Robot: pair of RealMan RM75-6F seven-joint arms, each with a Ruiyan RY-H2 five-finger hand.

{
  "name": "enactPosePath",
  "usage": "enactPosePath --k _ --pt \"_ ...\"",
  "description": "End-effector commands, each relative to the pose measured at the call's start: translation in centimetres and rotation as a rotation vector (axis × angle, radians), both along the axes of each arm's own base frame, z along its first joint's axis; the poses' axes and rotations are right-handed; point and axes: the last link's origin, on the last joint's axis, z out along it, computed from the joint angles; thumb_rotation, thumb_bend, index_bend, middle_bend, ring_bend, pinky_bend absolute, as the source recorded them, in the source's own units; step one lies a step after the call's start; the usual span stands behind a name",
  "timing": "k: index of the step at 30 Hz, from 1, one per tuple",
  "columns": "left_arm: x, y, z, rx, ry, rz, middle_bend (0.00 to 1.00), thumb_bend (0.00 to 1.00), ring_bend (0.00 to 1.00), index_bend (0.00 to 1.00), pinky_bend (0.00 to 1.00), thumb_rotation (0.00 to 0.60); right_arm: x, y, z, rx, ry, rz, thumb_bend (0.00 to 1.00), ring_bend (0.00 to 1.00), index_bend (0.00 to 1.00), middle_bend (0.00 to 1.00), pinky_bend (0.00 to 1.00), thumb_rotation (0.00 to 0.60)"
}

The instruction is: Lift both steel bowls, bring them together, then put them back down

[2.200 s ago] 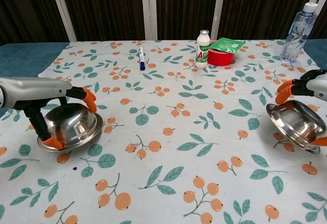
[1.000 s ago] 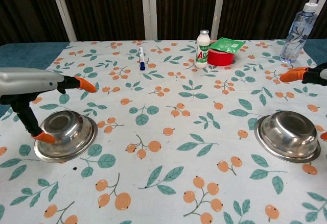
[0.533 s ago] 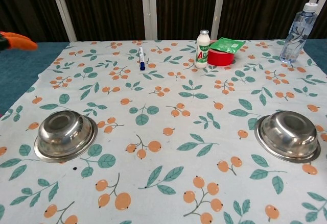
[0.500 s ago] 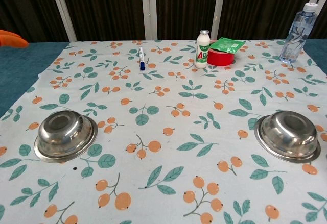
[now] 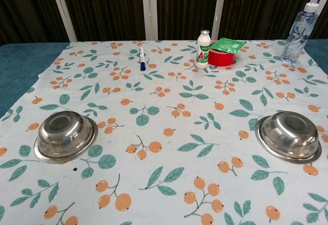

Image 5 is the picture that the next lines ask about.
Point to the clear plastic water bottle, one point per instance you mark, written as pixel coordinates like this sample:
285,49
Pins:
297,35

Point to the small white drink bottle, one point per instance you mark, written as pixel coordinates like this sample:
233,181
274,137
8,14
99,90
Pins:
203,53

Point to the red round container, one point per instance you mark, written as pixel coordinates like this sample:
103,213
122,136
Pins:
220,59

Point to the green foil packet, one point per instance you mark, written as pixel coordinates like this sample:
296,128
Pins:
226,45

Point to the stainless steel bowl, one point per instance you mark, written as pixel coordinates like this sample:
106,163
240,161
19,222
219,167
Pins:
289,135
64,135

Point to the blue white marker pen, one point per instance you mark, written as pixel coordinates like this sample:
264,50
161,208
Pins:
141,58

